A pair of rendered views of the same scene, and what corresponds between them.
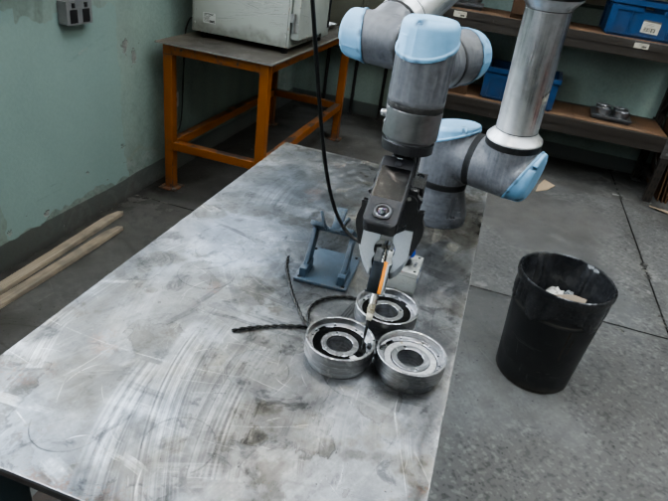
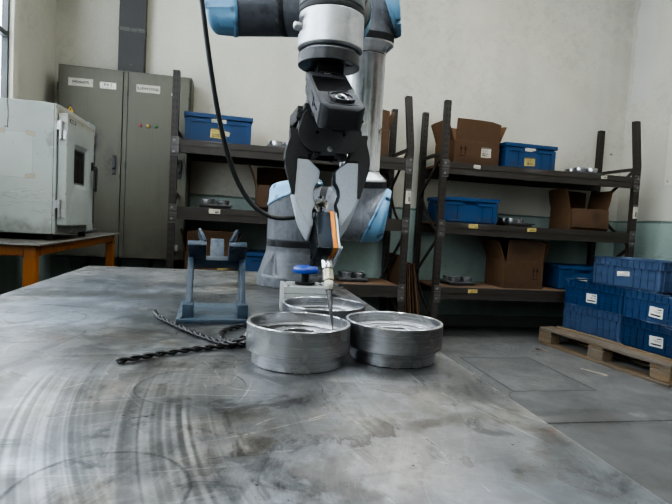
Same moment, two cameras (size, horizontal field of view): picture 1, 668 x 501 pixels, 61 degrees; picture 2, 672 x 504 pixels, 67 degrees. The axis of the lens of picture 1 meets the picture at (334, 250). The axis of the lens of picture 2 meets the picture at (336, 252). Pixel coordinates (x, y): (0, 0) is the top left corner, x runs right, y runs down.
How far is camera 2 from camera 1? 49 cm
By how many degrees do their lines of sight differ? 35
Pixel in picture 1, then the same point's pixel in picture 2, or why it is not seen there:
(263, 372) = (203, 386)
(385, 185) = (327, 85)
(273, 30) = (35, 217)
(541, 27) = (366, 64)
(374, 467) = (465, 428)
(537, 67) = (370, 101)
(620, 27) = not seen: hidden behind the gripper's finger
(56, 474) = not seen: outside the picture
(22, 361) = not seen: outside the picture
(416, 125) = (346, 19)
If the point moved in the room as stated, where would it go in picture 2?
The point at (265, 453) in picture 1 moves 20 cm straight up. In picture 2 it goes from (291, 456) to (309, 122)
